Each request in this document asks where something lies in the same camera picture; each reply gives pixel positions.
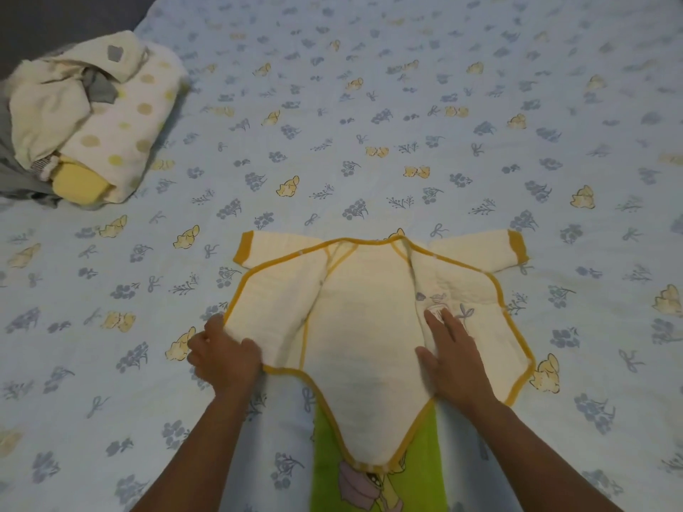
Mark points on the person's left hand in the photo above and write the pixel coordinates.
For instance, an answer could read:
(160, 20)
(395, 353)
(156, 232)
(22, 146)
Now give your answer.
(227, 362)

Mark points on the person's right hand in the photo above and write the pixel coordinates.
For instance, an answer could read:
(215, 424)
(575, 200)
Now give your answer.
(459, 362)

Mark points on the person's left thumb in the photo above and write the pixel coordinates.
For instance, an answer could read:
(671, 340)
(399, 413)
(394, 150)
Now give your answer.
(253, 352)

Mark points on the person's right thumb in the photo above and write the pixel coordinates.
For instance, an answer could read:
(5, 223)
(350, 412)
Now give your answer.
(428, 365)

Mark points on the cream baby bodysuit yellow trim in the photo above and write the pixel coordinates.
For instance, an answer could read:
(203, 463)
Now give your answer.
(363, 325)

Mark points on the person's left forearm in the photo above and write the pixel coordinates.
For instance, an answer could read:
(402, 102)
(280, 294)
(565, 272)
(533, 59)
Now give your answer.
(205, 453)

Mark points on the person's right forearm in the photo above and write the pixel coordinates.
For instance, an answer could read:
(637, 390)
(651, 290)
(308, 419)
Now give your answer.
(523, 453)

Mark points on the green cartoon print towel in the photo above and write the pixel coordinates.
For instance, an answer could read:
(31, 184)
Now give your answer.
(325, 474)

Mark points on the light blue floral bed sheet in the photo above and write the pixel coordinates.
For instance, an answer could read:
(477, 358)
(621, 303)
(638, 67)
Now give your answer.
(405, 127)

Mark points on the yellow garment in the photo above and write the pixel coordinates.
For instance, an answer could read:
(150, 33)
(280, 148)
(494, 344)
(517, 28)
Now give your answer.
(80, 181)

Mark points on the cream polka dot blanket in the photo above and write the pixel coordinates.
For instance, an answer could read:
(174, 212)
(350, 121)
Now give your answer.
(128, 133)

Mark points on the small grey garment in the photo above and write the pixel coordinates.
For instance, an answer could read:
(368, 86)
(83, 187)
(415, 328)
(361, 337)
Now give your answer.
(101, 87)

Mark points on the plain cream garment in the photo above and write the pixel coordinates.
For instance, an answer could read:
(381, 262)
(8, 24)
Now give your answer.
(45, 109)

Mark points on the cream cloth with grey print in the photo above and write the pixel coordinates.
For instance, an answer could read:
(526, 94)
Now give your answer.
(101, 50)

